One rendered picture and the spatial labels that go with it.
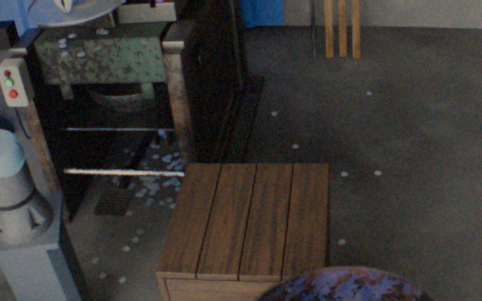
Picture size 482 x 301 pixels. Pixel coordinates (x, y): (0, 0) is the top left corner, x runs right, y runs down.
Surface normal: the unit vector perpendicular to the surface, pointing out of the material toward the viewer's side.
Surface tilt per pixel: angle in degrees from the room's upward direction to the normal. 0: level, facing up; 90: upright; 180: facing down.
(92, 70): 90
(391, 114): 0
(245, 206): 0
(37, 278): 90
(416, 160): 0
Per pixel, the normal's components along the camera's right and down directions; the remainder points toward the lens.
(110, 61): -0.15, 0.60
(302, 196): -0.10, -0.80
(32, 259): 0.17, 0.57
